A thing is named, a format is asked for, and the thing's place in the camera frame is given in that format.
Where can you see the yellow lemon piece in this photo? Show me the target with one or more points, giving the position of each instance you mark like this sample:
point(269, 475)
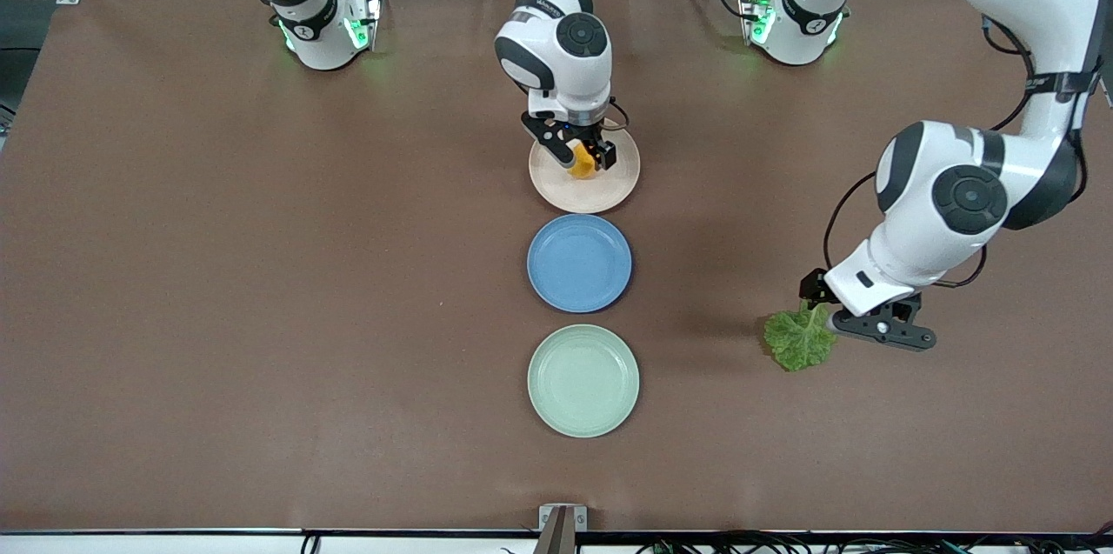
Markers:
point(581, 164)

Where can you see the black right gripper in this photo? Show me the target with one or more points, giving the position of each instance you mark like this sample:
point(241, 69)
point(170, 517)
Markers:
point(595, 139)

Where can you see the light green round plate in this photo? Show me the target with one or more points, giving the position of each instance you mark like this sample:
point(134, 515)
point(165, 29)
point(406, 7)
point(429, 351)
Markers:
point(583, 380)

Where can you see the beige round plate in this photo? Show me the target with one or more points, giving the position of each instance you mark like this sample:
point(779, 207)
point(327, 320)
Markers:
point(600, 190)

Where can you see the green lettuce leaf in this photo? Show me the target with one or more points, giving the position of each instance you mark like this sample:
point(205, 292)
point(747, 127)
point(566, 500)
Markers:
point(796, 341)

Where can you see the grey metal mounting bracket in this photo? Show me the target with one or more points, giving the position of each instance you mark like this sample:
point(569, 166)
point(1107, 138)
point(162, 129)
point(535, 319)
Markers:
point(563, 523)

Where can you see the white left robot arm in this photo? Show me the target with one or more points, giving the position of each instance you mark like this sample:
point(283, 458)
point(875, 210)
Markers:
point(956, 197)

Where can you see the blue round plate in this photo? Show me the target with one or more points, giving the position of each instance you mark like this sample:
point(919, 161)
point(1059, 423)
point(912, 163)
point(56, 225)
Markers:
point(579, 263)

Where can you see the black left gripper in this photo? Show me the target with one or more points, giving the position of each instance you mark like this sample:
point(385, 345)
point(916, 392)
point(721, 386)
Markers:
point(812, 284)

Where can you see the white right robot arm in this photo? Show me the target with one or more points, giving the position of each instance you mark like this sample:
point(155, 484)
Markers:
point(565, 58)

